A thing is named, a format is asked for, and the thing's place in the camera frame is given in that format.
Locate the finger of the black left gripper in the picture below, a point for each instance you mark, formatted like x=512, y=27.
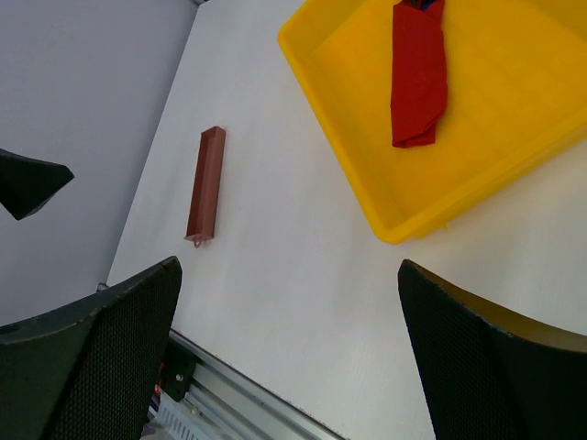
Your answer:
x=28, y=184

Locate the brown utensil tray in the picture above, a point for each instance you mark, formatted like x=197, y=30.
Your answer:
x=202, y=214

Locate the front aluminium rail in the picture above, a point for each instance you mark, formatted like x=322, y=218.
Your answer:
x=237, y=407

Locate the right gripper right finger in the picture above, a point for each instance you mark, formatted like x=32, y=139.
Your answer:
x=488, y=372

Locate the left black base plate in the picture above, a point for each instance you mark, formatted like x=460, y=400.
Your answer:
x=177, y=370

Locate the slotted cable duct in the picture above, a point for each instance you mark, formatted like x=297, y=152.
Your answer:
x=174, y=421

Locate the yellow plastic bin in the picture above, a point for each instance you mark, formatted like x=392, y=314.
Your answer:
x=516, y=97

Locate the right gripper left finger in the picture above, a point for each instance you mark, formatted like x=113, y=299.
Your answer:
x=88, y=369

